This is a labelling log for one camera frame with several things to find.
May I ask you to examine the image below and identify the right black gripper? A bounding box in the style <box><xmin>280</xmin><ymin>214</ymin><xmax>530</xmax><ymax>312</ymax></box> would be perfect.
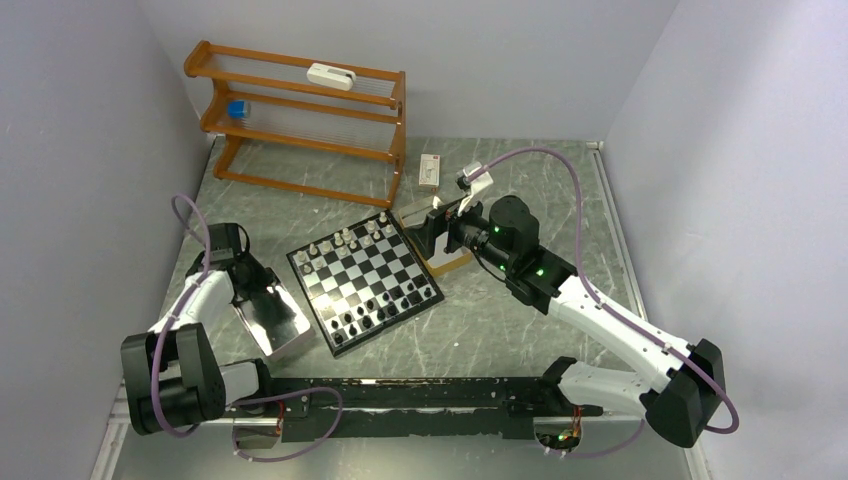
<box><xmin>403</xmin><ymin>188</ymin><xmax>514</xmax><ymax>273</ymax></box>

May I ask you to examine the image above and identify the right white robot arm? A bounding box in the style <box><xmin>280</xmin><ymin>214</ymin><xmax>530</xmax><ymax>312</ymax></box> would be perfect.
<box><xmin>405</xmin><ymin>195</ymin><xmax>725</xmax><ymax>448</ymax></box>

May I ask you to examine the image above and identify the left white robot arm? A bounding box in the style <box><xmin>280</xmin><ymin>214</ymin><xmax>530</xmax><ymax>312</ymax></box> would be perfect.
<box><xmin>120</xmin><ymin>223</ymin><xmax>287</xmax><ymax>437</ymax></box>

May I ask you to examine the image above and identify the silver tin with white pieces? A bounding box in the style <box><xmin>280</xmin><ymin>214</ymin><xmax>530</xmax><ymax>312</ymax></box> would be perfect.
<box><xmin>235</xmin><ymin>279</ymin><xmax>315</xmax><ymax>361</ymax></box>

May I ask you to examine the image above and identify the black white chess board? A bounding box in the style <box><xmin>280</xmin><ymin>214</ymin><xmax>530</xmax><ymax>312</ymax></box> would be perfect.
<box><xmin>286</xmin><ymin>210</ymin><xmax>445</xmax><ymax>357</ymax></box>

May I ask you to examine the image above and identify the small white red box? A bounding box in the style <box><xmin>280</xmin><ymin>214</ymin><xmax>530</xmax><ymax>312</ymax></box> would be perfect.
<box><xmin>418</xmin><ymin>153</ymin><xmax>441</xmax><ymax>190</ymax></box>

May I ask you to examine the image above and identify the wooden three-tier rack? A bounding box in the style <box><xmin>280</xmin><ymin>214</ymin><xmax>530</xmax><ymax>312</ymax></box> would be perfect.
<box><xmin>183</xmin><ymin>40</ymin><xmax>407</xmax><ymax>208</ymax></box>

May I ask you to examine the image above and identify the blue cap on rack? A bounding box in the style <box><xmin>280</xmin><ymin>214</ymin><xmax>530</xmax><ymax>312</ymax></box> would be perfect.
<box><xmin>226</xmin><ymin>100</ymin><xmax>251</xmax><ymax>120</ymax></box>

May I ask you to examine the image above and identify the white device on rack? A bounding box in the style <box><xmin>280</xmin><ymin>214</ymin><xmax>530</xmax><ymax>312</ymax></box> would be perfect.
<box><xmin>306</xmin><ymin>63</ymin><xmax>357</xmax><ymax>91</ymax></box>

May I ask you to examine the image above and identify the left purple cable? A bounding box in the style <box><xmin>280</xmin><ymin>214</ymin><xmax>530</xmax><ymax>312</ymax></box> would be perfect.
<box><xmin>149</xmin><ymin>193</ymin><xmax>213</xmax><ymax>440</ymax></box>

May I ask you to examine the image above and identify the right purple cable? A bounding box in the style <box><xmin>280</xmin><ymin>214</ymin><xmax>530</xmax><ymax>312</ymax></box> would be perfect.
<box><xmin>466</xmin><ymin>146</ymin><xmax>741</xmax><ymax>460</ymax></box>

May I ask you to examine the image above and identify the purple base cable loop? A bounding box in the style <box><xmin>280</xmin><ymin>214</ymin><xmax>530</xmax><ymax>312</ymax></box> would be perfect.
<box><xmin>230</xmin><ymin>387</ymin><xmax>344</xmax><ymax>464</ymax></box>

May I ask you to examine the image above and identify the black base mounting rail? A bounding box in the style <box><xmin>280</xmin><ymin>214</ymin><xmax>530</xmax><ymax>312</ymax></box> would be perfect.
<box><xmin>224</xmin><ymin>367</ymin><xmax>604</xmax><ymax>442</ymax></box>

